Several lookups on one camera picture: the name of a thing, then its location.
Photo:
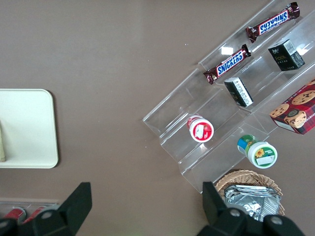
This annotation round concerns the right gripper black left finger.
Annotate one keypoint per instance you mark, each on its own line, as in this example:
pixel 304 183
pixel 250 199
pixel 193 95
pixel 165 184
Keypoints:
pixel 64 218

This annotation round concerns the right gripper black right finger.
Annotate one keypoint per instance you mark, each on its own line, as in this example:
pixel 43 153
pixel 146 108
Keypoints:
pixel 221 221

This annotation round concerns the oval light wicker basket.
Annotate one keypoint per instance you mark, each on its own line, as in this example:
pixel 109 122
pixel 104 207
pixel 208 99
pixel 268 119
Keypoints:
pixel 246 177

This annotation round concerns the cream plastic serving tray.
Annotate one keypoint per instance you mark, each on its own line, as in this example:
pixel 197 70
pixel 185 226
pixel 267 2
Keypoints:
pixel 29 127

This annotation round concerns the red cola bottle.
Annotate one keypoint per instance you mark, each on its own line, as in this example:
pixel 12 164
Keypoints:
pixel 37 212
pixel 16 213

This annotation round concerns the clear acrylic bottle rack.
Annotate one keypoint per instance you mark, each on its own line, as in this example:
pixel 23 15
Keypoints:
pixel 29 202

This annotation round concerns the silver foil package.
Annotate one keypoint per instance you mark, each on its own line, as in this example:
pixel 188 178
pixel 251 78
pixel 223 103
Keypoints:
pixel 256 201

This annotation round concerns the green lid yogurt cup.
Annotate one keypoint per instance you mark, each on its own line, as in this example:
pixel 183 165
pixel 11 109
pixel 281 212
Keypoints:
pixel 261 153

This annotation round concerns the red lid yogurt cup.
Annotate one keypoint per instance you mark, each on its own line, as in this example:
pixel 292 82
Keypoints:
pixel 201 130

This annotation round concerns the clear acrylic stepped display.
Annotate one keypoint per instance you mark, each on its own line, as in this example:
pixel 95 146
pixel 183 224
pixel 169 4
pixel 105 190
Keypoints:
pixel 172 118

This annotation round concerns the small black carton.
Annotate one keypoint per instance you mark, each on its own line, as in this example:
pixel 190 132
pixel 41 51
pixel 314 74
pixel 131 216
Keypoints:
pixel 240 92
pixel 286 55

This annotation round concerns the red plaid cookie box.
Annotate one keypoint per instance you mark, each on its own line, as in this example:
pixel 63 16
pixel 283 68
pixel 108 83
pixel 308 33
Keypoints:
pixel 297 110

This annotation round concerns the Snickers chocolate bar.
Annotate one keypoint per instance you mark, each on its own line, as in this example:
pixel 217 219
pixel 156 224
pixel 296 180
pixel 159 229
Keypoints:
pixel 229 64
pixel 273 22

